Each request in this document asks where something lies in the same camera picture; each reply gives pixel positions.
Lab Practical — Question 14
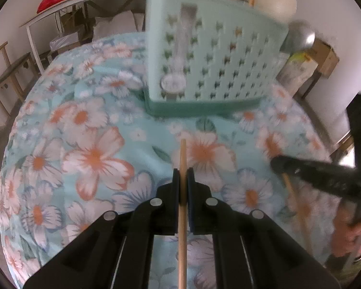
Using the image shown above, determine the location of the floral turquoise tablecloth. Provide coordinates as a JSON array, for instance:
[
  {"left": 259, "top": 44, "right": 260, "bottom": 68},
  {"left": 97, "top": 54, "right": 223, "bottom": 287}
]
[{"left": 0, "top": 33, "right": 329, "bottom": 288}]

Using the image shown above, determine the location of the white ceramic spoon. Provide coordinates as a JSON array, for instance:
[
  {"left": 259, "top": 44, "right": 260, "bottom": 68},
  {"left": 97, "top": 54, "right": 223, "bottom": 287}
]
[{"left": 254, "top": 0, "right": 297, "bottom": 24}]

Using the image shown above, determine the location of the white yellow paper bag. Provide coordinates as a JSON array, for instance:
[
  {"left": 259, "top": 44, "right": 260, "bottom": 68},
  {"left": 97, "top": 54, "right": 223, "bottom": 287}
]
[{"left": 277, "top": 52, "right": 318, "bottom": 96}]

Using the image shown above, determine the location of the wooden chair dark seat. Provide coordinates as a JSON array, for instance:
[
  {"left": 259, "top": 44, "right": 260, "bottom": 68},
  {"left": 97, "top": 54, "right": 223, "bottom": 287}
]
[{"left": 0, "top": 41, "right": 39, "bottom": 115}]

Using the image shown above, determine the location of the white bag under table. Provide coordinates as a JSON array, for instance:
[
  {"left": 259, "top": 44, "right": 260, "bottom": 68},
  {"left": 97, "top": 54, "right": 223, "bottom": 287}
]
[{"left": 92, "top": 11, "right": 145, "bottom": 41}]

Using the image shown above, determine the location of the mint green utensil holder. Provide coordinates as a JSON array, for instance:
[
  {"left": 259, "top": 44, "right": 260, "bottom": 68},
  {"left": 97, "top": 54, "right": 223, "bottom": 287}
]
[{"left": 145, "top": 0, "right": 288, "bottom": 117}]

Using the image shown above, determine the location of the person's right hand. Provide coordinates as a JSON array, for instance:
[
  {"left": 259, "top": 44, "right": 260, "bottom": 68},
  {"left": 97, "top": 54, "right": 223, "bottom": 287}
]
[{"left": 331, "top": 205, "right": 361, "bottom": 257}]

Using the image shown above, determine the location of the brown cardboard box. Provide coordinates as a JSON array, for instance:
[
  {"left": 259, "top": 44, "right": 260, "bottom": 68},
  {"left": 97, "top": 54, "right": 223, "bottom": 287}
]
[{"left": 307, "top": 38, "right": 340, "bottom": 78}]

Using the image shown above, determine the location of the stainless steel spoon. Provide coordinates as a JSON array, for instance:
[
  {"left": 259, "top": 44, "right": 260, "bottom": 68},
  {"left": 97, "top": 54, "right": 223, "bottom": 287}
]
[{"left": 280, "top": 21, "right": 316, "bottom": 53}]

